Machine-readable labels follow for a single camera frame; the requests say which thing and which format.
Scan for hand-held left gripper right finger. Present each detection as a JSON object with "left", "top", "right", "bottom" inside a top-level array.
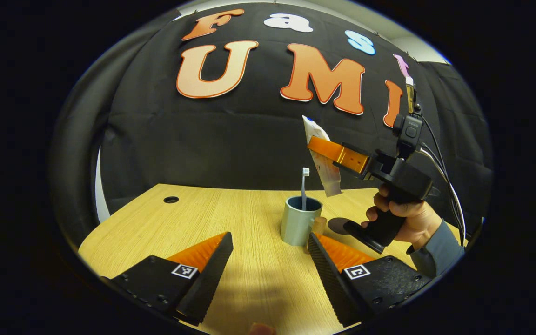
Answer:
[{"left": 308, "top": 232, "right": 431, "bottom": 327}]

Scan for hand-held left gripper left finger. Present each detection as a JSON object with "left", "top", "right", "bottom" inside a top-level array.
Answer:
[{"left": 100, "top": 231, "right": 234, "bottom": 326}]

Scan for white toothpaste tube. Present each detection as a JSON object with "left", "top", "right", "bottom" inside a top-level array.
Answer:
[{"left": 302, "top": 115, "right": 343, "bottom": 198}]

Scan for white toothbrush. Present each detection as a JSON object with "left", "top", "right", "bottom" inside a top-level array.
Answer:
[{"left": 301, "top": 167, "right": 310, "bottom": 211}]

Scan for dark round coaster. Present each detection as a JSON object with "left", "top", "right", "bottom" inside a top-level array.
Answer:
[{"left": 328, "top": 217, "right": 366, "bottom": 236}]

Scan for grey cup with wooden handle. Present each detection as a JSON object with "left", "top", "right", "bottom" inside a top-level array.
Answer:
[{"left": 280, "top": 196, "right": 328, "bottom": 247}]

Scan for wooden desktop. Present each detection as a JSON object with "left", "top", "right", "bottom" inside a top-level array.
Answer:
[{"left": 78, "top": 184, "right": 469, "bottom": 335}]

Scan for black side cloth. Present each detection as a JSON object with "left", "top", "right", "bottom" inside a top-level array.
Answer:
[
  {"left": 50, "top": 9, "right": 180, "bottom": 247},
  {"left": 417, "top": 60, "right": 494, "bottom": 228}
]

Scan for black backdrop cloth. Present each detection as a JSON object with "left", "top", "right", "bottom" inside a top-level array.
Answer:
[{"left": 100, "top": 2, "right": 436, "bottom": 205}]

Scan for black cable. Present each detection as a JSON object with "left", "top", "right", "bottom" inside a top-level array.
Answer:
[{"left": 418, "top": 114, "right": 466, "bottom": 233}]

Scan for white cable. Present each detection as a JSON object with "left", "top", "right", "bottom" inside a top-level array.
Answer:
[{"left": 419, "top": 148, "right": 465, "bottom": 245}]

